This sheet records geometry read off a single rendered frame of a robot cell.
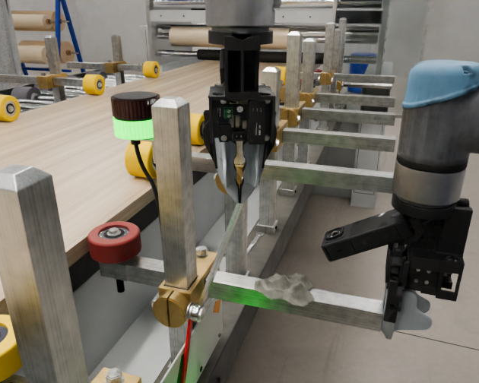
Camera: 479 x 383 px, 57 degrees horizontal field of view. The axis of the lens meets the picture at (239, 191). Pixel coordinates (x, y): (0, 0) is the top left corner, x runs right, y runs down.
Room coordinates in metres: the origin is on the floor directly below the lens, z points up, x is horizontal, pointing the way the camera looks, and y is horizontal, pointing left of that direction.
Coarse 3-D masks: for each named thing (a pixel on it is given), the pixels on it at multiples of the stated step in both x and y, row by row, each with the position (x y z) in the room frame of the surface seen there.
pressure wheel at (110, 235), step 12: (96, 228) 0.62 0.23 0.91; (108, 228) 0.63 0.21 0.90; (120, 228) 0.63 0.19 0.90; (132, 228) 0.62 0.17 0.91; (96, 240) 0.58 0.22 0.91; (108, 240) 0.58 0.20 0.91; (120, 240) 0.58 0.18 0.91; (132, 240) 0.59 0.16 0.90; (96, 252) 0.58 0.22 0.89; (108, 252) 0.57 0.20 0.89; (120, 252) 0.57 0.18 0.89; (132, 252) 0.59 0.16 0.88; (120, 288) 0.60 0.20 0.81
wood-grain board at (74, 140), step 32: (192, 64) 2.83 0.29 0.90; (96, 96) 1.78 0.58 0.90; (160, 96) 1.78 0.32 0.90; (192, 96) 1.78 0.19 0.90; (0, 128) 1.26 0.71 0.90; (32, 128) 1.26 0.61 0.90; (64, 128) 1.26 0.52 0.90; (96, 128) 1.26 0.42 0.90; (0, 160) 0.97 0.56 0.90; (32, 160) 0.97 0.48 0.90; (64, 160) 0.97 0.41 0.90; (96, 160) 0.97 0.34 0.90; (64, 192) 0.78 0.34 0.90; (96, 192) 0.78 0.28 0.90; (128, 192) 0.78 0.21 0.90; (64, 224) 0.65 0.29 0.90; (96, 224) 0.65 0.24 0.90; (0, 288) 0.47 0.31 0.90
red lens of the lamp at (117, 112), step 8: (112, 96) 0.55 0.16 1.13; (112, 104) 0.53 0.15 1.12; (120, 104) 0.52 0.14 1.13; (128, 104) 0.52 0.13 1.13; (136, 104) 0.52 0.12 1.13; (144, 104) 0.52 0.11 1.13; (152, 104) 0.53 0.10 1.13; (120, 112) 0.52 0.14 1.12; (128, 112) 0.52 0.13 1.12; (136, 112) 0.52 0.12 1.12; (144, 112) 0.52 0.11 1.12
